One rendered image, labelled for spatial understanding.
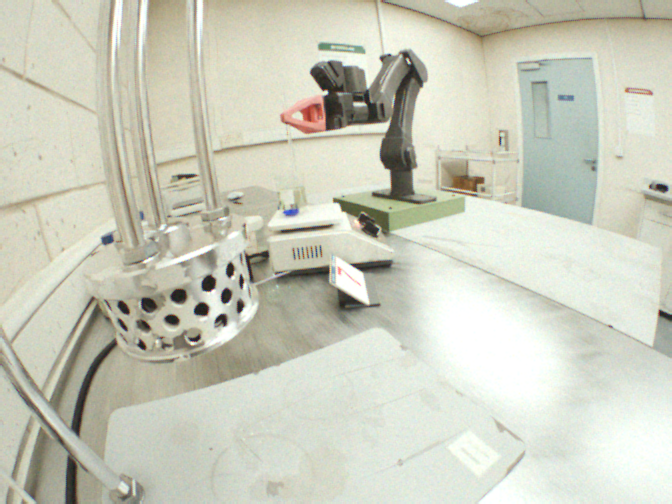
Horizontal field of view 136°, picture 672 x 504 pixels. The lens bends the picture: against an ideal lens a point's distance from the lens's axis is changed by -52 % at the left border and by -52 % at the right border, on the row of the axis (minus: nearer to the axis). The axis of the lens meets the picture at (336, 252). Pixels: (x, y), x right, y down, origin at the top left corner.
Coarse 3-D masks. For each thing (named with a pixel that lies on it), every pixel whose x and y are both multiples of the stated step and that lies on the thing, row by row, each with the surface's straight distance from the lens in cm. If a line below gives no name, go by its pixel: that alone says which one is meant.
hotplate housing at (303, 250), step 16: (336, 224) 46; (272, 240) 44; (288, 240) 44; (304, 240) 43; (320, 240) 43; (336, 240) 43; (352, 240) 44; (368, 240) 44; (272, 256) 45; (288, 256) 44; (304, 256) 44; (320, 256) 44; (336, 256) 44; (352, 256) 44; (368, 256) 45; (384, 256) 45; (304, 272) 46
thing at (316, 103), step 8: (312, 96) 52; (320, 96) 51; (304, 104) 50; (312, 104) 51; (320, 104) 51; (288, 112) 48; (312, 112) 51; (320, 112) 51; (288, 120) 48; (296, 120) 49; (312, 120) 51; (320, 120) 50; (312, 128) 50; (320, 128) 50
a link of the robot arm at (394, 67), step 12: (384, 60) 81; (396, 60) 78; (420, 60) 86; (384, 72) 74; (396, 72) 76; (420, 72) 84; (372, 84) 72; (384, 84) 70; (396, 84) 75; (372, 96) 67; (384, 96) 66; (372, 120) 64; (384, 120) 65
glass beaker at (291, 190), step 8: (280, 176) 46; (288, 176) 45; (296, 176) 46; (280, 184) 46; (288, 184) 46; (296, 184) 46; (304, 184) 47; (280, 192) 47; (288, 192) 46; (296, 192) 46; (304, 192) 47; (280, 200) 47; (288, 200) 46; (296, 200) 46; (304, 200) 47; (280, 208) 48; (288, 208) 46; (296, 208) 46; (304, 208) 47; (280, 216) 48; (288, 216) 47; (296, 216) 47
